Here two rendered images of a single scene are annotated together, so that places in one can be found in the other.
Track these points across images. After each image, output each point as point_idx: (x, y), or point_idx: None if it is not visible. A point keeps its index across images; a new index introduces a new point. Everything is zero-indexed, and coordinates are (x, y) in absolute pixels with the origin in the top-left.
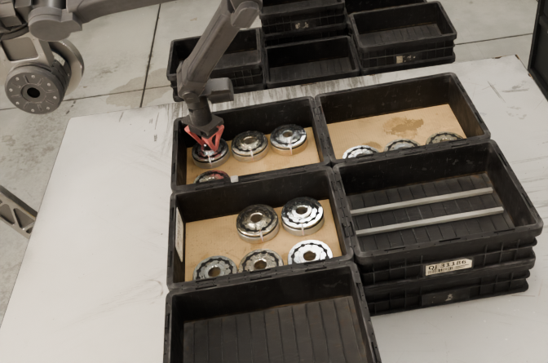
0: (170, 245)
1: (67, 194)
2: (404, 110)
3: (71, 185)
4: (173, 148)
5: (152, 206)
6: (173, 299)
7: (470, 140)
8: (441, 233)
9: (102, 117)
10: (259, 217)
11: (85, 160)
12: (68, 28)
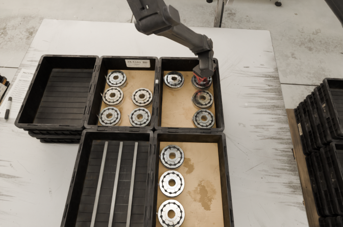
0: (123, 56)
1: (210, 35)
2: (222, 200)
3: (215, 35)
4: (190, 57)
5: None
6: (95, 58)
7: (147, 223)
8: (106, 187)
9: (268, 43)
10: None
11: (233, 39)
12: None
